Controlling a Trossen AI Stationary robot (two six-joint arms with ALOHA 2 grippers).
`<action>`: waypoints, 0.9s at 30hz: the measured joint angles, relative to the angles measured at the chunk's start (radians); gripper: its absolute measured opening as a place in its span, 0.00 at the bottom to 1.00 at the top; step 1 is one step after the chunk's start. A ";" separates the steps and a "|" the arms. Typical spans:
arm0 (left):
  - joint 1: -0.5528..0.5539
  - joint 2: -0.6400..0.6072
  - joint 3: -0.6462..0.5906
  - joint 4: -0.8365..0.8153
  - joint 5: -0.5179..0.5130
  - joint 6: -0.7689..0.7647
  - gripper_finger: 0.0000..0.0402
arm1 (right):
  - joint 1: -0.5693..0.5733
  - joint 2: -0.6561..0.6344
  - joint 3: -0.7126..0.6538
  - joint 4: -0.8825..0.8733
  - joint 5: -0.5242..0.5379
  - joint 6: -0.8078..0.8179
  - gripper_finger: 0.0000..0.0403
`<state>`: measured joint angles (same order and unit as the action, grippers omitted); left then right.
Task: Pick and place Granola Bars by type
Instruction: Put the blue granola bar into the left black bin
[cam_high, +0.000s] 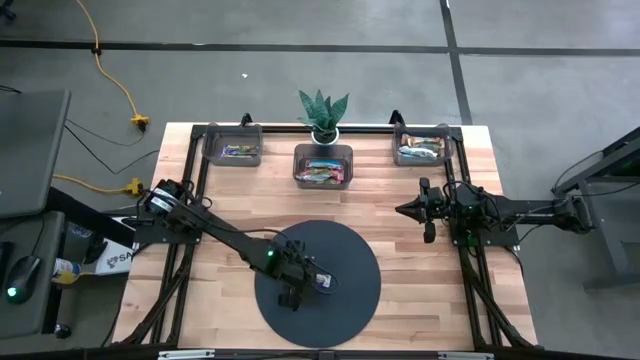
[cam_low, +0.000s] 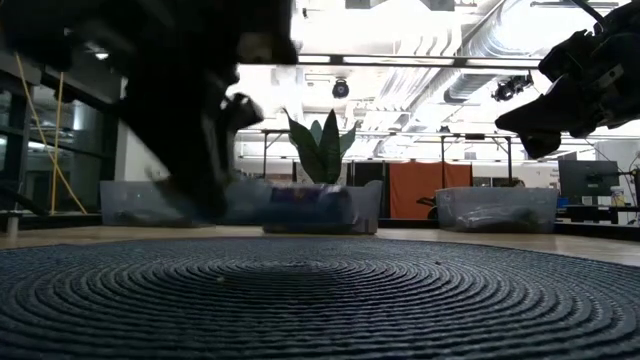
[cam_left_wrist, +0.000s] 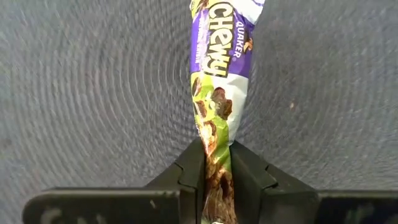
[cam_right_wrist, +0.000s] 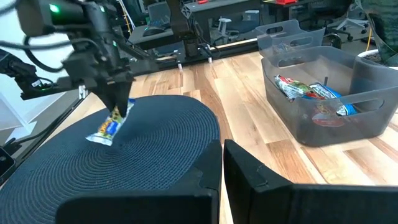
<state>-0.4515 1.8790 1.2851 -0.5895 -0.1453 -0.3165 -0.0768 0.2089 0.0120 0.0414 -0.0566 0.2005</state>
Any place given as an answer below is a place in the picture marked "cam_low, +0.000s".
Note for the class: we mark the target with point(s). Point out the black desk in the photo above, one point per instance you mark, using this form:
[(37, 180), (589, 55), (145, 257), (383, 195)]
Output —
[(595, 214)]

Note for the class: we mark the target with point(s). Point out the black metal frame table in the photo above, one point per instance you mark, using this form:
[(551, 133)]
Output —
[(443, 160)]

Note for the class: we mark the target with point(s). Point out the orange partition panel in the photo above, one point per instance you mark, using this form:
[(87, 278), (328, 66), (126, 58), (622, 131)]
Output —
[(410, 190)]

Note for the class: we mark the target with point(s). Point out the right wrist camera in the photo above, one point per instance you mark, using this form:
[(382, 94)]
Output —
[(570, 55)]

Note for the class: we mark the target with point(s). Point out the round dark woven placemat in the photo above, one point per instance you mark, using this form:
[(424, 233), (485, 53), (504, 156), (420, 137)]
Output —
[(320, 310)]

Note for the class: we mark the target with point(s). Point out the clear plastic bin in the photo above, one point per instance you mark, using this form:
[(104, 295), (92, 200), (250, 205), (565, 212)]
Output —
[(115, 200), (450, 200), (367, 210)]

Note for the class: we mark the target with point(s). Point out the overhead frame light bar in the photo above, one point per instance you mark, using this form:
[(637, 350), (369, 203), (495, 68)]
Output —
[(400, 61)]

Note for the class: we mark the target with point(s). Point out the black computer monitor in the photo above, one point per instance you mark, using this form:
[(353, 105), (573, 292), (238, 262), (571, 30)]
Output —
[(587, 175)]

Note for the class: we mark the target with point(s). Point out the green snake plant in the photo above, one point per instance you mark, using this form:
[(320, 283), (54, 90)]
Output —
[(325, 150)]

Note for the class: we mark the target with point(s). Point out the black ceiling spotlight cluster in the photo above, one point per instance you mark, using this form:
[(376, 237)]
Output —
[(510, 87)]

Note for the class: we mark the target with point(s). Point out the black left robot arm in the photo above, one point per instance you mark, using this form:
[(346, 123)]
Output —
[(175, 50)]

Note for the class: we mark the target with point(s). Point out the black ceiling track fixture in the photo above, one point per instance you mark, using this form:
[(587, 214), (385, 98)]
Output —
[(550, 3)]

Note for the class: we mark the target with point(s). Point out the round black ceiling spotlight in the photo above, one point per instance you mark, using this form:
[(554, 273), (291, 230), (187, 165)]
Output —
[(340, 88)]

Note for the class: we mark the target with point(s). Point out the black aluminium table frame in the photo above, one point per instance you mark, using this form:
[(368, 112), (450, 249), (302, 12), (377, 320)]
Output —
[(16, 150)]

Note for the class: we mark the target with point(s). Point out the person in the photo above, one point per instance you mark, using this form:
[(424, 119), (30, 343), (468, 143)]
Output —
[(426, 205)]

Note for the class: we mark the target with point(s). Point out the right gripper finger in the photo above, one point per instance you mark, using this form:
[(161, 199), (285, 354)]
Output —
[(545, 102), (545, 124)]

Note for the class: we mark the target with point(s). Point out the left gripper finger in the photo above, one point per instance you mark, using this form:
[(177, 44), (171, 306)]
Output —
[(185, 195), (215, 195)]

